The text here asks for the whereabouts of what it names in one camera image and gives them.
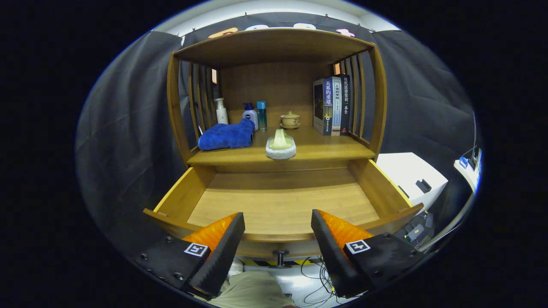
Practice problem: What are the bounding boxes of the teal bottle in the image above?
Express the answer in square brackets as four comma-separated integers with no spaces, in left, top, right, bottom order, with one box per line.
[256,101,268,132]

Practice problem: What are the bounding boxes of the book with light blue spine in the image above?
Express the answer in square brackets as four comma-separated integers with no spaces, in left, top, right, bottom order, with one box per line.
[331,76,343,136]

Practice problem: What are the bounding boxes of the wooden drawer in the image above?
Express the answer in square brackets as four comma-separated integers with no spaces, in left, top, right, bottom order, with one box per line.
[143,159,424,268]

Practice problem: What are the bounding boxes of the book with black spine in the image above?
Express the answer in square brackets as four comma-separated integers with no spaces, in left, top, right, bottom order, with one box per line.
[336,74,351,136]

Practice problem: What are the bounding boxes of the wooden cabinet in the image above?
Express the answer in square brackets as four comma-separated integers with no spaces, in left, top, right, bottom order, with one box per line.
[167,28,388,174]

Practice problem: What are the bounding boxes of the white filing cabinet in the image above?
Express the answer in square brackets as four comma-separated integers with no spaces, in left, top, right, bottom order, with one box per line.
[376,152,449,212]

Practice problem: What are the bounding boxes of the book with dark cover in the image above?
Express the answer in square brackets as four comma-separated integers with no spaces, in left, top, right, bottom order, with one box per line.
[313,77,334,136]

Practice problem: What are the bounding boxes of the white desk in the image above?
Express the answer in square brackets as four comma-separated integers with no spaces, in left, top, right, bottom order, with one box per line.
[454,148,482,193]

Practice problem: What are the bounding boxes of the beige lidded teacup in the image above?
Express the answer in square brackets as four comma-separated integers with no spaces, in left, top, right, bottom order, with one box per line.
[280,111,301,130]

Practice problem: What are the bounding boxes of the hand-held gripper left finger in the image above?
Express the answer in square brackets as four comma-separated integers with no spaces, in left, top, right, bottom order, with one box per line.
[134,212,246,300]

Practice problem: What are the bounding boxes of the person's leg in khaki trousers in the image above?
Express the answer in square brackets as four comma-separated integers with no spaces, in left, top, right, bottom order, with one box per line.
[205,270,296,308]

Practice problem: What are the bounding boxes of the black backdrop cloth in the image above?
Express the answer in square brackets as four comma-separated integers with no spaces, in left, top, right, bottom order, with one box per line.
[76,12,476,257]

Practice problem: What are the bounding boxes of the white bottle with blue cap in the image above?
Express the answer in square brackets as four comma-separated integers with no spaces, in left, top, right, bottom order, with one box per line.
[242,103,259,131]

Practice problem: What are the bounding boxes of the green soap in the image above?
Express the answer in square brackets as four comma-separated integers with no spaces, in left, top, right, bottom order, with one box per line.
[265,129,297,160]

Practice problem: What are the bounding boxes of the blue towel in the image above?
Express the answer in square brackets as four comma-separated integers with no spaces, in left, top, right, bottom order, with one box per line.
[198,118,256,151]

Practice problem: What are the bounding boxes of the black floor cables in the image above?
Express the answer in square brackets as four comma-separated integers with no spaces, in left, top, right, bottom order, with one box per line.
[300,257,339,305]

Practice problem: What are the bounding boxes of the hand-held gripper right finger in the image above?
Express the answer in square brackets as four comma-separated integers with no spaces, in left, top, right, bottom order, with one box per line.
[311,209,429,299]

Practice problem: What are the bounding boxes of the white pump bottle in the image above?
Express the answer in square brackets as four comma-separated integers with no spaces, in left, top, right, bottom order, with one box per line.
[214,98,229,125]

